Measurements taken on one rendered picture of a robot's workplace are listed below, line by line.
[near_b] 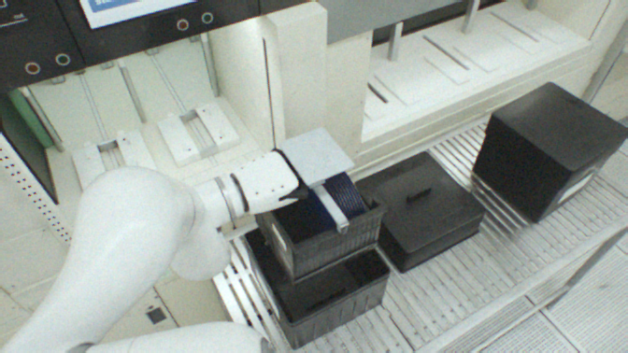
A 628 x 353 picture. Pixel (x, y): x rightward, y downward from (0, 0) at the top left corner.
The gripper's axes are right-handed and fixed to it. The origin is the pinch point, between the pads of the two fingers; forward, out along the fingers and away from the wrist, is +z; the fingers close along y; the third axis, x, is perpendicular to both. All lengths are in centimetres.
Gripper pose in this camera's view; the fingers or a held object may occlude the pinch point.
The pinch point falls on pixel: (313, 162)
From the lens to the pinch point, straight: 83.9
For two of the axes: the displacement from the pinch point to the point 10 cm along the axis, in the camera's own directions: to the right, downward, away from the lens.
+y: 4.8, 6.7, -5.7
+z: 8.8, -3.7, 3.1
